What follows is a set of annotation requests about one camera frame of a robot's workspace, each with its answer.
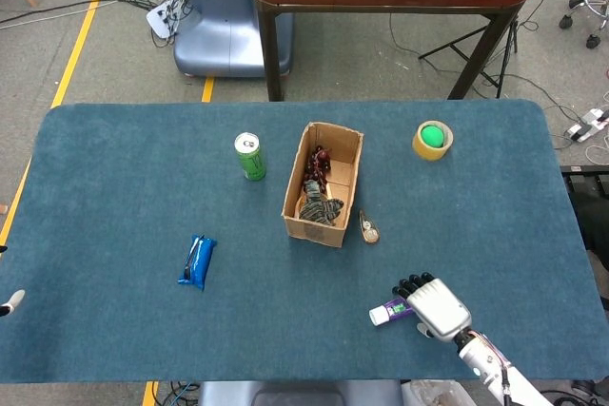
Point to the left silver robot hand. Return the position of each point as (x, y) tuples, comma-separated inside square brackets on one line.
[(14, 300)]

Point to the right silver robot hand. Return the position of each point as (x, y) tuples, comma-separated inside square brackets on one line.
[(440, 311)]

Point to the purple toothpaste tube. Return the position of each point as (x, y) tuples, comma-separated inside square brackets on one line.
[(387, 313)]

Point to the grey striped knit glove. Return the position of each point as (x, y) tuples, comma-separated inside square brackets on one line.
[(319, 208)]

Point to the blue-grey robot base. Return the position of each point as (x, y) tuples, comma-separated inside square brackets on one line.
[(219, 35)]

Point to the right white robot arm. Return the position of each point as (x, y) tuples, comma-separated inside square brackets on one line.
[(485, 363)]

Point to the open cardboard box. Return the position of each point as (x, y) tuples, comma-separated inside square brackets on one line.
[(314, 234)]

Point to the yellow tape roll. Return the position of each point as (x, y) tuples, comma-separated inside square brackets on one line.
[(428, 153)]

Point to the blue table cloth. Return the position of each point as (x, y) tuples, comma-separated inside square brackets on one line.
[(143, 197)]

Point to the grey-blue robot torso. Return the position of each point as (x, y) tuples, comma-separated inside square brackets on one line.
[(295, 394)]

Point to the green ball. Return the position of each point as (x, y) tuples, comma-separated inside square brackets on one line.
[(431, 136)]

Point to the black case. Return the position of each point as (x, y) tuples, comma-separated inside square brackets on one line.
[(587, 206)]

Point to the blue snack packet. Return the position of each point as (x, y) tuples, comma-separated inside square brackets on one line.
[(197, 263)]

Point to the red grape bunch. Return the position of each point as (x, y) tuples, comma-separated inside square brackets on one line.
[(318, 166)]

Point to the green energy drink can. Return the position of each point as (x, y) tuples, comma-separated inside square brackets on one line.
[(252, 163)]

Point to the black tripod stand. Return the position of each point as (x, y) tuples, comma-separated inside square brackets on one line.
[(487, 75)]

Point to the white power strip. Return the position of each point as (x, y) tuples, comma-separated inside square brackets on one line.
[(590, 123), (159, 21)]

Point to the chrome swivel chair base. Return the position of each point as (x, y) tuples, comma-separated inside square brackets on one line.
[(597, 2)]

